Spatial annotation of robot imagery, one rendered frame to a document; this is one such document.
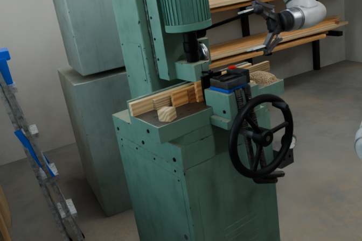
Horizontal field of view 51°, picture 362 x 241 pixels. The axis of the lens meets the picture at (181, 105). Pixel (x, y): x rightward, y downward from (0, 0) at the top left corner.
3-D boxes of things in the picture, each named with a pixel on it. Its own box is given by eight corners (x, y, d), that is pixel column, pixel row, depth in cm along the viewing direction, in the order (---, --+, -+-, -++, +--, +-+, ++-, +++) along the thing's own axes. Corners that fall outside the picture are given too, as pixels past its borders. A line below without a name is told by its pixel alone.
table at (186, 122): (175, 153, 118) (172, 135, 116) (131, 129, 143) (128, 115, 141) (304, 97, 148) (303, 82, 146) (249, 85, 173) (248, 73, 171)
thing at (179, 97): (174, 107, 141) (172, 93, 139) (172, 107, 142) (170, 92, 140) (224, 89, 153) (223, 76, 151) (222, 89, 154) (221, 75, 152)
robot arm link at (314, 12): (291, 36, 155) (278, 7, 156) (315, 28, 163) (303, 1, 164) (310, 24, 146) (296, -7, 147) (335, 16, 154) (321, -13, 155)
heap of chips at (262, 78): (265, 85, 150) (264, 76, 148) (241, 80, 161) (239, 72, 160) (280, 79, 154) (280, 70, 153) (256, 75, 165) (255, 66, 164)
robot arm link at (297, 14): (284, 9, 154) (273, 12, 151) (301, 4, 147) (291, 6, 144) (289, 32, 156) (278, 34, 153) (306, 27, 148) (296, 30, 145)
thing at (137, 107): (133, 117, 138) (130, 104, 137) (130, 115, 140) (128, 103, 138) (252, 74, 168) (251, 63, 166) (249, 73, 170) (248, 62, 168)
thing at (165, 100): (157, 110, 141) (154, 100, 140) (153, 109, 143) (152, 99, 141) (270, 69, 171) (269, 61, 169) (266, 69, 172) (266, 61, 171)
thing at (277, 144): (281, 169, 158) (280, 152, 155) (259, 160, 167) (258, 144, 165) (295, 162, 162) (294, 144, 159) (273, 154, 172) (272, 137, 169)
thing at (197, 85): (199, 102, 143) (196, 83, 140) (196, 101, 144) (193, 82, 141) (231, 90, 150) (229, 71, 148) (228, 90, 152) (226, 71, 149)
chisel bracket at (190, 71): (196, 87, 144) (194, 65, 142) (176, 82, 156) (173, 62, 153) (211, 82, 148) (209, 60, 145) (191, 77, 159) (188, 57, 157)
